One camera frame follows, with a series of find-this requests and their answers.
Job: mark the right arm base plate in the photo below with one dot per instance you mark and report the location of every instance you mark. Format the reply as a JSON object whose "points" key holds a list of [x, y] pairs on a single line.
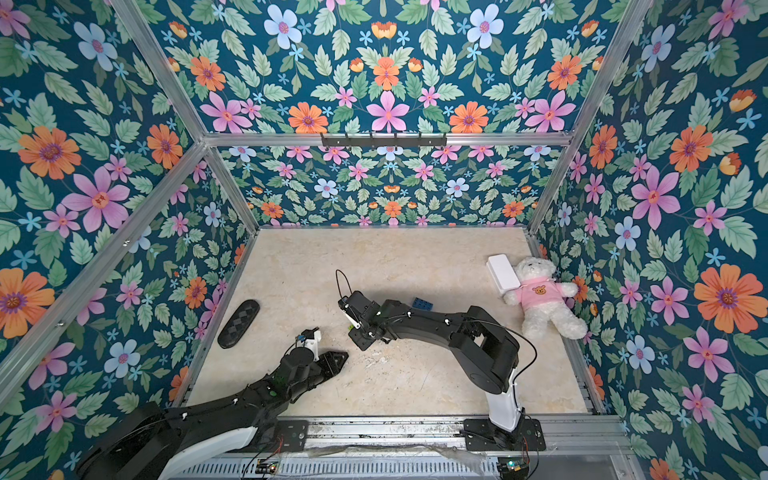
{"points": [[482, 435]]}

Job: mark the white teddy bear pink shirt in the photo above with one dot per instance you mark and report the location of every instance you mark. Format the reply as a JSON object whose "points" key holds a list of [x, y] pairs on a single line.
{"points": [[543, 301]]}

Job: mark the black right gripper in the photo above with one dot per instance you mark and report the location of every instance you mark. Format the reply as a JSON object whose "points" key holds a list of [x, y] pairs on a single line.
{"points": [[360, 324]]}

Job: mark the left small circuit board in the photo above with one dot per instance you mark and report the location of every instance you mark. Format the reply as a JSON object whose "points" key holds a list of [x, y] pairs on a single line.
{"points": [[264, 467]]}

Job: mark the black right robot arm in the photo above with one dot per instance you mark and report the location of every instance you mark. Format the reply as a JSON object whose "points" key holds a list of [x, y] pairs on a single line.
{"points": [[485, 350]]}

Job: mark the right small circuit board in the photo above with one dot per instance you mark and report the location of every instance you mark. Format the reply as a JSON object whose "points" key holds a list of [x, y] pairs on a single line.
{"points": [[510, 468]]}

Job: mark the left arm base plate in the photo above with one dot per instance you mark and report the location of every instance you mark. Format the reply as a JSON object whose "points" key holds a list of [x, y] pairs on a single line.
{"points": [[283, 435]]}

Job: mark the black oval remote pad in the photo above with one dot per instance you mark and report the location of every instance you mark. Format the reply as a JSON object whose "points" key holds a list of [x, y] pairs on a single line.
{"points": [[238, 324]]}

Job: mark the white rectangular box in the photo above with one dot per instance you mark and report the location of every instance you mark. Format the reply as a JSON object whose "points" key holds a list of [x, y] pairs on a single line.
{"points": [[502, 273]]}

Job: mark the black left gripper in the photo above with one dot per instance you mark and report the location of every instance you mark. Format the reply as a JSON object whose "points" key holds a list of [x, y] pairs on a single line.
{"points": [[327, 361]]}

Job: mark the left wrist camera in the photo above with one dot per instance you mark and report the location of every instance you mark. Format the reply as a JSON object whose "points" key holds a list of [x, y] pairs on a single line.
{"points": [[310, 339]]}

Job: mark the blue lego brick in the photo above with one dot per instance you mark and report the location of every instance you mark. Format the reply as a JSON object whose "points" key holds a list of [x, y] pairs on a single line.
{"points": [[422, 304]]}

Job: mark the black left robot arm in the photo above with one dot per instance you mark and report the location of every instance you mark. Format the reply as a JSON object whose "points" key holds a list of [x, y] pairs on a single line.
{"points": [[156, 443]]}

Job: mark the small circuit board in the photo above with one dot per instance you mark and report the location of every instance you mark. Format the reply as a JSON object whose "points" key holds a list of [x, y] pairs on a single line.
{"points": [[510, 468], [264, 467]]}

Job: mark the black wall hook rail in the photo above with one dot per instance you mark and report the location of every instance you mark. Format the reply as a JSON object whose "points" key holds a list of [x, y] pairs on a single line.
{"points": [[383, 140]]}

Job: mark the aluminium front rail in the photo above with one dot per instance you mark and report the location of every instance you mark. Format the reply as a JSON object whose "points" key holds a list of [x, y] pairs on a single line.
{"points": [[565, 434]]}

